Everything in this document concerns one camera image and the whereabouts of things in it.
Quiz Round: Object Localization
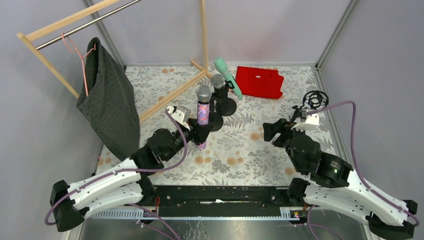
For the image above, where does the dark grey dotted garment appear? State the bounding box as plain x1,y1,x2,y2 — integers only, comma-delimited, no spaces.
76,37,140,161

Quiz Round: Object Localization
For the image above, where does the black tripod shock-mount stand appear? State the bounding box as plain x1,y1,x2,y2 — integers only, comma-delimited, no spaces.
290,90,329,122

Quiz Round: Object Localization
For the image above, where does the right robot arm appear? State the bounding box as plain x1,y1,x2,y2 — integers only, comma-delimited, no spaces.
263,118,418,240

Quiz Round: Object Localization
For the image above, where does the purple cable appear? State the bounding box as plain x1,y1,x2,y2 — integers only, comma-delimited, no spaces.
44,109,189,240
306,100,421,240

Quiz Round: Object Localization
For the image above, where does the black glitter microphone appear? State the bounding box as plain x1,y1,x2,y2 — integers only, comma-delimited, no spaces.
210,73,228,113

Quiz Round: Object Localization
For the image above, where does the wooden clothes rack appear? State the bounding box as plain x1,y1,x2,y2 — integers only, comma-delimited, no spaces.
16,0,212,123

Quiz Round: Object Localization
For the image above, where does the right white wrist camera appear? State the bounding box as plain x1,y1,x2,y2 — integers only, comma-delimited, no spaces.
291,109,320,131

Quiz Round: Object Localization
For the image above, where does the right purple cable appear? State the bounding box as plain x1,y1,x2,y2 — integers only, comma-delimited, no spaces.
306,100,421,240

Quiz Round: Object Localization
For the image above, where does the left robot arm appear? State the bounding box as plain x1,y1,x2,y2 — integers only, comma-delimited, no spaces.
44,118,214,232

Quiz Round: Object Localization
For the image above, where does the pink wire hanger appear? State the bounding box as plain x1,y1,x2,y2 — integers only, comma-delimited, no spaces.
60,32,98,97

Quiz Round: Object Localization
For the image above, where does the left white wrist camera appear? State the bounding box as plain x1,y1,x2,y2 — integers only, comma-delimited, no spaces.
166,105,191,130

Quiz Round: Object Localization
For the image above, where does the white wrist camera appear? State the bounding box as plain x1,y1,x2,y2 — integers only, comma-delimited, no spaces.
166,105,191,130
291,109,320,131

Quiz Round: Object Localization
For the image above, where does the red folded cloth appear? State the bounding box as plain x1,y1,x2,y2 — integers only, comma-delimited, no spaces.
235,66,284,99

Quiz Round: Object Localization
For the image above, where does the mint green microphone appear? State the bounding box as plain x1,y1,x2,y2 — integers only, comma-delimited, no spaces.
213,57,244,100

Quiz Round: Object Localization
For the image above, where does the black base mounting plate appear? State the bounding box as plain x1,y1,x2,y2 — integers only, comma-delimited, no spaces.
124,185,321,218

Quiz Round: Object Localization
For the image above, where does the purple glitter microphone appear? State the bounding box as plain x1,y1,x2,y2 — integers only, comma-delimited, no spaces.
196,85,213,151

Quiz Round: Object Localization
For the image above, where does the black round-base mic stand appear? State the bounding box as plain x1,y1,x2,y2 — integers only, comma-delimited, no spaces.
213,83,237,117

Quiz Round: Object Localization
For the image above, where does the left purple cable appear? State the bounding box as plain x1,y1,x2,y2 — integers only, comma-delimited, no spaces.
44,109,189,240

